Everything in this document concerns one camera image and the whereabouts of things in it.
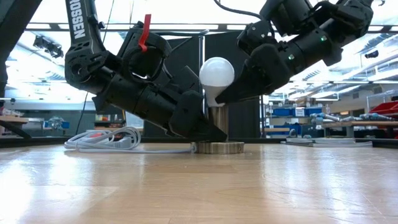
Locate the red storage bin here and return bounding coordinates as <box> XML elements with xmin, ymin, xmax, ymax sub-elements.
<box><xmin>369</xmin><ymin>101</ymin><xmax>398</xmax><ymax>123</ymax></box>

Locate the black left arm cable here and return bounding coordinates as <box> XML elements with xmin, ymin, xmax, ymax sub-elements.
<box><xmin>154</xmin><ymin>29</ymin><xmax>210</xmax><ymax>52</ymax></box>

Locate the white power cord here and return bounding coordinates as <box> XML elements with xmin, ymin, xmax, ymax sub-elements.
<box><xmin>63</xmin><ymin>126</ymin><xmax>197</xmax><ymax>154</ymax></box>

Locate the hard drive in antistatic bag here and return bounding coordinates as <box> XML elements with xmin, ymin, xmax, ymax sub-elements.
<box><xmin>280</xmin><ymin>136</ymin><xmax>373</xmax><ymax>148</ymax></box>

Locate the wooden workbench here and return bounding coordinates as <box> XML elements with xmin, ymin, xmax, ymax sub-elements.
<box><xmin>322</xmin><ymin>120</ymin><xmax>398</xmax><ymax>138</ymax></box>

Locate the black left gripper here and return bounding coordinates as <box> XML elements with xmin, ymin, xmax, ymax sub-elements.
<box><xmin>136</xmin><ymin>86</ymin><xmax>228</xmax><ymax>143</ymax></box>

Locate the white lightbulb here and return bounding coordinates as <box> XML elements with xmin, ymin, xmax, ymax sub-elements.
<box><xmin>198</xmin><ymin>57</ymin><xmax>236</xmax><ymax>108</ymax></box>

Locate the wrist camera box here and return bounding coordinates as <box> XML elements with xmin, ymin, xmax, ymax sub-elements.
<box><xmin>170</xmin><ymin>65</ymin><xmax>201</xmax><ymax>93</ymax></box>
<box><xmin>237</xmin><ymin>20</ymin><xmax>276</xmax><ymax>56</ymax></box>

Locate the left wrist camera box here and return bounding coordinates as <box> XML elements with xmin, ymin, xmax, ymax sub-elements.
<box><xmin>170</xmin><ymin>65</ymin><xmax>201</xmax><ymax>93</ymax></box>

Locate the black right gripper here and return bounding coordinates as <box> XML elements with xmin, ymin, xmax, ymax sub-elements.
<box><xmin>215</xmin><ymin>42</ymin><xmax>312</xmax><ymax>105</ymax></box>

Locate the grey blue tool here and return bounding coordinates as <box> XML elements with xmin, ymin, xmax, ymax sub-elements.
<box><xmin>310</xmin><ymin>112</ymin><xmax>342</xmax><ymax>123</ymax></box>
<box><xmin>358</xmin><ymin>112</ymin><xmax>390</xmax><ymax>122</ymax></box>

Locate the clear plastic bin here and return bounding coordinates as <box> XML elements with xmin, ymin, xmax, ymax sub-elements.
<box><xmin>124</xmin><ymin>111</ymin><xmax>146</xmax><ymax>128</ymax></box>

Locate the wooden table with black leg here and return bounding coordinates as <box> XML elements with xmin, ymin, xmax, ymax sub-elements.
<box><xmin>0</xmin><ymin>114</ymin><xmax>35</xmax><ymax>140</ymax></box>

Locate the small black ceiling camera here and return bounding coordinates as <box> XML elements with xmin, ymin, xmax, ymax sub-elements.
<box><xmin>364</xmin><ymin>49</ymin><xmax>381</xmax><ymax>60</ymax></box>

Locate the black ceiling track light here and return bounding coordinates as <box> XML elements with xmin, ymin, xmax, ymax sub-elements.
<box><xmin>32</xmin><ymin>35</ymin><xmax>65</xmax><ymax>60</ymax></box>

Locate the thin black hanging cable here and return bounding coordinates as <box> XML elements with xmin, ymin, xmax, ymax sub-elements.
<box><xmin>76</xmin><ymin>91</ymin><xmax>90</xmax><ymax>134</ymax></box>

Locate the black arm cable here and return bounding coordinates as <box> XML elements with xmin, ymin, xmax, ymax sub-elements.
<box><xmin>154</xmin><ymin>29</ymin><xmax>210</xmax><ymax>52</ymax></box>
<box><xmin>213</xmin><ymin>0</ymin><xmax>265</xmax><ymax>19</ymax></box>

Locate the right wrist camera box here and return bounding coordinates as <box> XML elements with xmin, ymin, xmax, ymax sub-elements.
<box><xmin>237</xmin><ymin>20</ymin><xmax>276</xmax><ymax>56</ymax></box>

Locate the brass lamp socket base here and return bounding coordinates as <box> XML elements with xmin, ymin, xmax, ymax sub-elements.
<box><xmin>191</xmin><ymin>105</ymin><xmax>246</xmax><ymax>155</ymax></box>

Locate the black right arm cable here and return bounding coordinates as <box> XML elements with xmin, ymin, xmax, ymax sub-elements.
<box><xmin>213</xmin><ymin>0</ymin><xmax>265</xmax><ymax>19</ymax></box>

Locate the red cable tie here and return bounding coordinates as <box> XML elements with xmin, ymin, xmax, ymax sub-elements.
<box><xmin>138</xmin><ymin>14</ymin><xmax>152</xmax><ymax>53</ymax></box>

